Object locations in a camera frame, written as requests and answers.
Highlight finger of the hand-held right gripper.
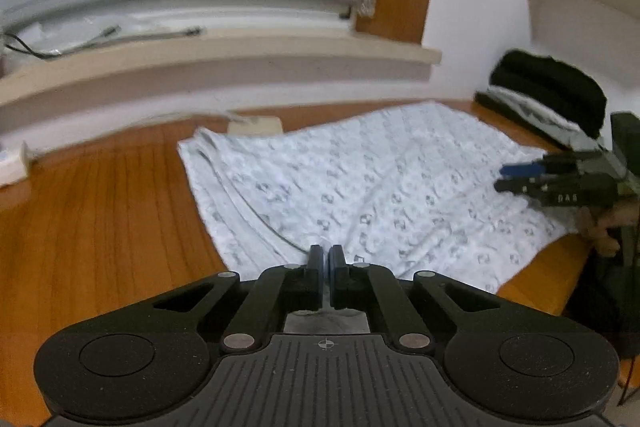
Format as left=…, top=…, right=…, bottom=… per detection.
left=501, top=151, right=603, bottom=178
left=495, top=177, right=551, bottom=206

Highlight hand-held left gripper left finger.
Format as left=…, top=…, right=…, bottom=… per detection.
left=152, top=246, right=326, bottom=352

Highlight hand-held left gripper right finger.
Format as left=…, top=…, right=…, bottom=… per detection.
left=329, top=245, right=503, bottom=352

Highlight white checker-print pants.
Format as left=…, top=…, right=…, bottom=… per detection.
left=177, top=102, right=581, bottom=295

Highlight stack of folded clothes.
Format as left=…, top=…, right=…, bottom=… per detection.
left=489, top=49, right=608, bottom=138

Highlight person's right hand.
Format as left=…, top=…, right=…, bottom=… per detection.
left=577, top=199, right=638, bottom=257

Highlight grey folded garment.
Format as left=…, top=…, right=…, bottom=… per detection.
left=487, top=87, right=601, bottom=152

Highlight black folded garment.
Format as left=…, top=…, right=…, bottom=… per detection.
left=472, top=91, right=566, bottom=148

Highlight beige window sill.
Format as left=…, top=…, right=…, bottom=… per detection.
left=0, top=32, right=443, bottom=122

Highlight white power strip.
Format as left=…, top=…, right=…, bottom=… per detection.
left=0, top=142, right=33, bottom=185

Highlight clear plastic bag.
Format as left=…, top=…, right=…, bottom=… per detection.
left=30, top=14, right=166, bottom=52

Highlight white wall shelf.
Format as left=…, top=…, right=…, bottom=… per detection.
left=517, top=0, right=640, bottom=88

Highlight black cable flat plug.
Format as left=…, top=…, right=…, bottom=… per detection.
left=50, top=27, right=206, bottom=55

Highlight black cable barrel plug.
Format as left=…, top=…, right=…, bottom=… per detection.
left=5, top=26, right=121, bottom=58

